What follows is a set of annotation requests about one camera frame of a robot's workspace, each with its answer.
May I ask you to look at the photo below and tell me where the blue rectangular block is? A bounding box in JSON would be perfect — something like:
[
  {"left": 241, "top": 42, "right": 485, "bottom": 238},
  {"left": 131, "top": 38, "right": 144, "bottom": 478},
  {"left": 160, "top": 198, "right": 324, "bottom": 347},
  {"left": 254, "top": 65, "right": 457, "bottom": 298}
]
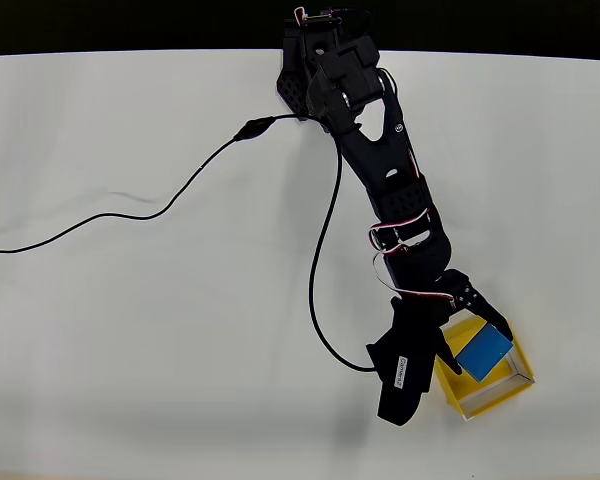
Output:
[{"left": 454, "top": 323, "right": 515, "bottom": 383}]

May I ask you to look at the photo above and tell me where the yellow cardboard box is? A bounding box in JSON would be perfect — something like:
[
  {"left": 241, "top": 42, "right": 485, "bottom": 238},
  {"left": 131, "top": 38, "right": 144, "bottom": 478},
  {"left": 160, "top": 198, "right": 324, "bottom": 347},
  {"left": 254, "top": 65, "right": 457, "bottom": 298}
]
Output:
[{"left": 431, "top": 311, "right": 537, "bottom": 422}]

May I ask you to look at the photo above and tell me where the black gripper-mounted camera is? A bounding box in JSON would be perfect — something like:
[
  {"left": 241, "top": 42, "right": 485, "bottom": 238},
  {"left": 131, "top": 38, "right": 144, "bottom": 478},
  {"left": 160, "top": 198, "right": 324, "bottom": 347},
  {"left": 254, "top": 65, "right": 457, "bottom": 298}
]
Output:
[{"left": 364, "top": 298, "right": 450, "bottom": 427}]

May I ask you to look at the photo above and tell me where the black camera cable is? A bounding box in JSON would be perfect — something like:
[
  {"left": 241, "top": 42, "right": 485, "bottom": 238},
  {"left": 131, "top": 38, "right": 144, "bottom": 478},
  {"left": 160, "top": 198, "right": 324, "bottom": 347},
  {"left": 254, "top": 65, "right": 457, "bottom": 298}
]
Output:
[{"left": 0, "top": 113, "right": 377, "bottom": 373}]

